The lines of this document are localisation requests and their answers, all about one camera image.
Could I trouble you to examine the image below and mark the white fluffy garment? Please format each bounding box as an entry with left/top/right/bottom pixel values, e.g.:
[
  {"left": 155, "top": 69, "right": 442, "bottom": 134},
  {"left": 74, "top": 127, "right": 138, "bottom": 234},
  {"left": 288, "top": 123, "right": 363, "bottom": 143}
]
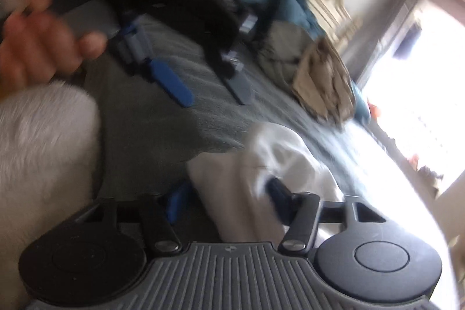
[{"left": 0, "top": 80, "right": 101, "bottom": 310}]

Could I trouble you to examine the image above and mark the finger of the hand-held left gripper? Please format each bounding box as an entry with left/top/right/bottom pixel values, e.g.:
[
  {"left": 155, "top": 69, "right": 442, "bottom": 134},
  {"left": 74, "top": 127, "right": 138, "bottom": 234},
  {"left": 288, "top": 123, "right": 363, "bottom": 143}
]
[
  {"left": 108, "top": 22, "right": 194, "bottom": 108},
  {"left": 203, "top": 41, "right": 254, "bottom": 106}
]

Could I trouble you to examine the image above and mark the beige crumpled garment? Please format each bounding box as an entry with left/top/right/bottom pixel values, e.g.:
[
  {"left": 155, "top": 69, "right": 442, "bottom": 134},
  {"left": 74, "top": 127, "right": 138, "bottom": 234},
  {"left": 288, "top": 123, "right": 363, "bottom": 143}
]
[{"left": 291, "top": 37, "right": 359, "bottom": 122}]

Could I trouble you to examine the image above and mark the person's left hand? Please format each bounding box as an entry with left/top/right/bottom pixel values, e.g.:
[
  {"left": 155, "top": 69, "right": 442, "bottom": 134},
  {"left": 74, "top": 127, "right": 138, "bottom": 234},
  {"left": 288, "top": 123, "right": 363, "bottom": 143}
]
[{"left": 0, "top": 0, "right": 108, "bottom": 90}]

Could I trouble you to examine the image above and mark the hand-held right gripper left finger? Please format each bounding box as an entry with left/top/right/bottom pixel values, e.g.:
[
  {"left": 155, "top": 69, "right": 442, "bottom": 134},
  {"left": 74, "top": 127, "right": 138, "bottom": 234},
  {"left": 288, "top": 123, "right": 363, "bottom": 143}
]
[{"left": 74, "top": 181, "right": 193, "bottom": 254}]

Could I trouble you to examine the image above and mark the white shirt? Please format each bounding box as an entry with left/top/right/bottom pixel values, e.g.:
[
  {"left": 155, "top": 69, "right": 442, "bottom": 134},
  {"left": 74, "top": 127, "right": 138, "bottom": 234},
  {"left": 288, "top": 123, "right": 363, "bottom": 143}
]
[{"left": 186, "top": 122, "right": 346, "bottom": 246}]

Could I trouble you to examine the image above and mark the grey crumpled garment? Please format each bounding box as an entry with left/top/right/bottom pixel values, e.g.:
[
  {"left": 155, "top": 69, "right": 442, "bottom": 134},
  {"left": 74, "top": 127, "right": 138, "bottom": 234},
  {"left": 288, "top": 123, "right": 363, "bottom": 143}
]
[{"left": 253, "top": 20, "right": 317, "bottom": 86}]

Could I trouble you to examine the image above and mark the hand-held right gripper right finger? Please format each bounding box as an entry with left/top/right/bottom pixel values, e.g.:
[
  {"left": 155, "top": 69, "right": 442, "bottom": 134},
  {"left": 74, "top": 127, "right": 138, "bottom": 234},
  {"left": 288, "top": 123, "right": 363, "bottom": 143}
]
[{"left": 266, "top": 178, "right": 387, "bottom": 254}]

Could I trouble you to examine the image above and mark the beige curtain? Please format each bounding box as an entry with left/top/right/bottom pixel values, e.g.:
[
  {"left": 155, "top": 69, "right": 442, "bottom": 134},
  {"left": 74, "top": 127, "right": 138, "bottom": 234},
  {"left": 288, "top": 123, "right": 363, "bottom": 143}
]
[{"left": 355, "top": 0, "right": 430, "bottom": 86}]

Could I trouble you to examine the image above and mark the grey bed blanket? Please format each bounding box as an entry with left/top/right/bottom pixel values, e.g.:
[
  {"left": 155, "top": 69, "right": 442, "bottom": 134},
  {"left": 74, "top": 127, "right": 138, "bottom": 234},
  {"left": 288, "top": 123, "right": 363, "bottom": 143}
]
[{"left": 82, "top": 14, "right": 447, "bottom": 260}]

